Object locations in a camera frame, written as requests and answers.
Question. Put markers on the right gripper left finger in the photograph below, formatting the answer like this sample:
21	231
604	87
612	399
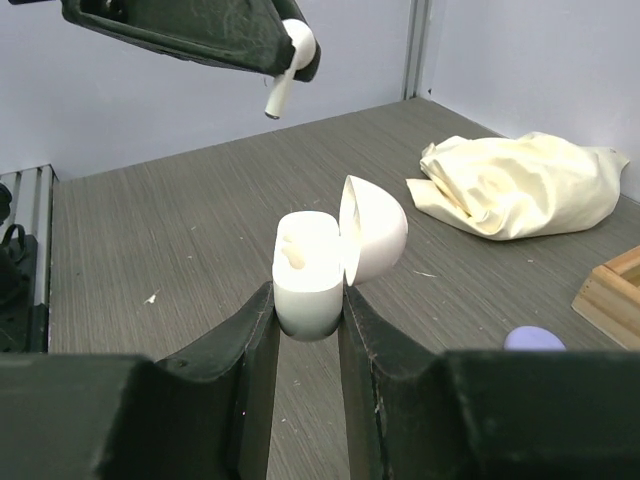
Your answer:
204	412

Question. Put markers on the purple earbud charging case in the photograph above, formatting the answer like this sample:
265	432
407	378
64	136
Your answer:
532	338

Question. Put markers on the white earbud charging case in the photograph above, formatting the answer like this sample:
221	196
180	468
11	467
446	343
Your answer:
317	254

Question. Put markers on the cream cloth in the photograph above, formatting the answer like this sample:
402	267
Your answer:
505	189

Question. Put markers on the wooden clothes rack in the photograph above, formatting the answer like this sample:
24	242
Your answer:
609	299

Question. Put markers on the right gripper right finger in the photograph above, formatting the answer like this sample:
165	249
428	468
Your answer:
482	414

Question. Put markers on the white earbud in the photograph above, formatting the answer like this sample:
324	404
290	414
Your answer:
304	44

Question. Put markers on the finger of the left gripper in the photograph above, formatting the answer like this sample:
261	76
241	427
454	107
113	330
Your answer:
245	35
289	9

